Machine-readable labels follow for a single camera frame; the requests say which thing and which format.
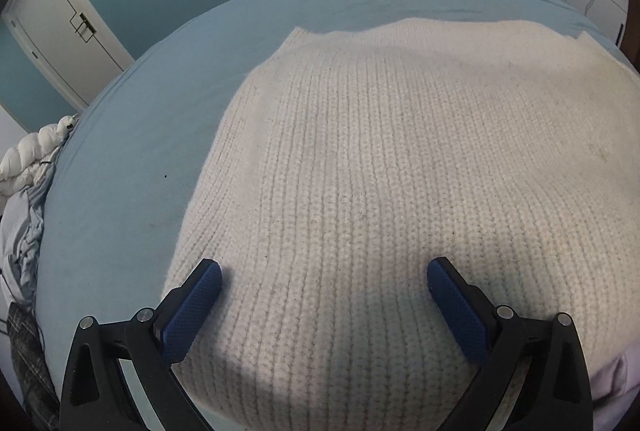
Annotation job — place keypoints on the bed with blue sheet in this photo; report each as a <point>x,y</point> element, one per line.
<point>175,86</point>

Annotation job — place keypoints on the pink cloth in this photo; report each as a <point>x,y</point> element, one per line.
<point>617,381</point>

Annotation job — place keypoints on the white door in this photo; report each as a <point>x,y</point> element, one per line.
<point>50,21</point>

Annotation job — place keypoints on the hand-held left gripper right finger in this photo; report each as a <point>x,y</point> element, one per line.
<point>457,311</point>

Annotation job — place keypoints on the grey-blue crumpled cloth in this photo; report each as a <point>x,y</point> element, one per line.
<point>20,231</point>

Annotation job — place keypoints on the white puffer jacket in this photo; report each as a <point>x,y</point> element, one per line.
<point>25,156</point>

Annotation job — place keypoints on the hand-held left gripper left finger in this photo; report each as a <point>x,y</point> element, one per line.
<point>192,306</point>

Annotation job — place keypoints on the cream knitted sweater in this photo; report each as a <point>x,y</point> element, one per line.
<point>375,161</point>

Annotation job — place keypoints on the dark plaid cloth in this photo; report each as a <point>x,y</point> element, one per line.
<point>27,361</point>

